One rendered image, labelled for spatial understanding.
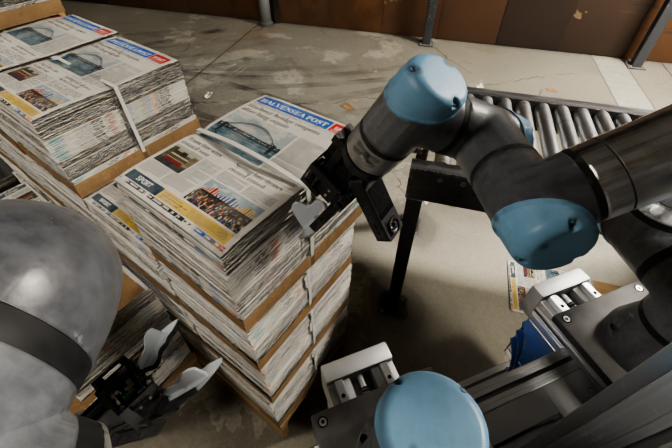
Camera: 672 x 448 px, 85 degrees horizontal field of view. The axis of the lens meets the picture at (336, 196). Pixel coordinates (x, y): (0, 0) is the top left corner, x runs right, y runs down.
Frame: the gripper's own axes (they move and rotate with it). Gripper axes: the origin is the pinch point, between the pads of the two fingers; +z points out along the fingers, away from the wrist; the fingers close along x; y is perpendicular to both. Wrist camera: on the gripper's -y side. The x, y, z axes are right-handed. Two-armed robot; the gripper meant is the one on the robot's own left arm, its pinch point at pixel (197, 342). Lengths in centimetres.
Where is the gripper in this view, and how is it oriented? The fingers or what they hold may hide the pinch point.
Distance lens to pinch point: 72.6
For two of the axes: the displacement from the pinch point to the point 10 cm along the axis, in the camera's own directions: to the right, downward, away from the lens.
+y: 0.0, -7.2, -7.0
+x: -8.1, -4.1, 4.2
